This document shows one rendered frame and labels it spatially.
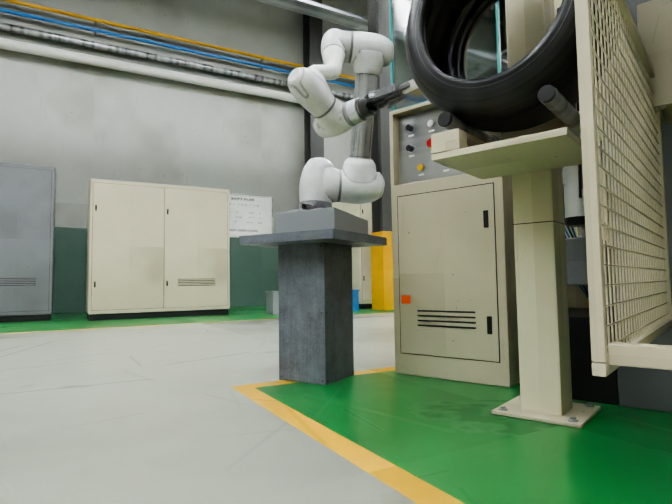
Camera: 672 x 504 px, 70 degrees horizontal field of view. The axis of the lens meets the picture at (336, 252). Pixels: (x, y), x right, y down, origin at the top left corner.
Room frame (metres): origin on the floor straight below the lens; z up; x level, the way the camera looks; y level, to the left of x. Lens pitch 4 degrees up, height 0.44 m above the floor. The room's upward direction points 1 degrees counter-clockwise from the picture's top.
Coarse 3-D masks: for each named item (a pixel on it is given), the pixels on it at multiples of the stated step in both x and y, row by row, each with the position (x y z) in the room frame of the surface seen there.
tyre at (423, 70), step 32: (416, 0) 1.40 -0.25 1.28; (448, 0) 1.53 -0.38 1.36; (480, 0) 1.55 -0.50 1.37; (416, 32) 1.39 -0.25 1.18; (448, 32) 1.60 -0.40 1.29; (416, 64) 1.40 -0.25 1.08; (448, 64) 1.62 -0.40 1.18; (544, 64) 1.17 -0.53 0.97; (576, 64) 1.17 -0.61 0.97; (448, 96) 1.34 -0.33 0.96; (480, 96) 1.28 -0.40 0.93; (512, 96) 1.24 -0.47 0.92; (576, 96) 1.31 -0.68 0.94; (480, 128) 1.48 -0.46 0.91; (512, 128) 1.42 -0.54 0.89
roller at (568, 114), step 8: (544, 88) 1.18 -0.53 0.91; (552, 88) 1.16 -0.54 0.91; (544, 96) 1.18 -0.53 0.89; (552, 96) 1.16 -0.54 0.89; (560, 96) 1.19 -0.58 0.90; (544, 104) 1.20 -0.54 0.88; (552, 104) 1.19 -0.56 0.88; (560, 104) 1.21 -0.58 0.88; (568, 104) 1.25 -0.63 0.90; (552, 112) 1.27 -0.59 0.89; (560, 112) 1.25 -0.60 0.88; (568, 112) 1.27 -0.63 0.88; (576, 112) 1.31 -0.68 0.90; (568, 120) 1.32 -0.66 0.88; (576, 120) 1.34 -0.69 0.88; (576, 128) 1.39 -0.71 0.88
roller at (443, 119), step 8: (448, 112) 1.35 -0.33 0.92; (440, 120) 1.36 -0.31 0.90; (448, 120) 1.34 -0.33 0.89; (456, 120) 1.36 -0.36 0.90; (448, 128) 1.37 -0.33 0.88; (456, 128) 1.38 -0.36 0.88; (464, 128) 1.41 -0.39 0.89; (472, 128) 1.45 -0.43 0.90; (480, 136) 1.50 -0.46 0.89; (488, 136) 1.55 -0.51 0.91
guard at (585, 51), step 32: (576, 0) 0.67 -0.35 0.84; (608, 0) 0.83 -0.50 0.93; (576, 32) 0.67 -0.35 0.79; (608, 32) 0.82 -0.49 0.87; (608, 64) 0.83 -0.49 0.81; (640, 64) 1.15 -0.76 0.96; (608, 96) 0.80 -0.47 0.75; (640, 96) 1.13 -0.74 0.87; (608, 128) 0.80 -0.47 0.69; (640, 128) 1.10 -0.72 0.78; (608, 160) 0.78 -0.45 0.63; (640, 160) 1.05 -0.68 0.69; (608, 192) 0.78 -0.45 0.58; (640, 192) 1.06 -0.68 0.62; (640, 224) 1.03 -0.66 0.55; (608, 256) 0.76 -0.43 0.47; (640, 256) 1.01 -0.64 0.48; (640, 288) 0.99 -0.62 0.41; (608, 320) 0.73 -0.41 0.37
